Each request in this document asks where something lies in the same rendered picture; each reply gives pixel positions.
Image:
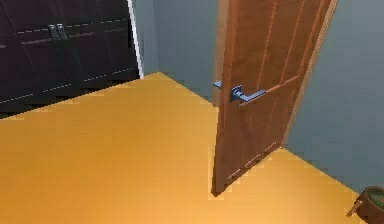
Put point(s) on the brown wooden room door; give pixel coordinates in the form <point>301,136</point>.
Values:
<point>263,66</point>

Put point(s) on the black wardrobe cupboard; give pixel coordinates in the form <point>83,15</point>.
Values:
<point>60,63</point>

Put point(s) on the brown round wooden object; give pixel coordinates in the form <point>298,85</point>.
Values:
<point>371,203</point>

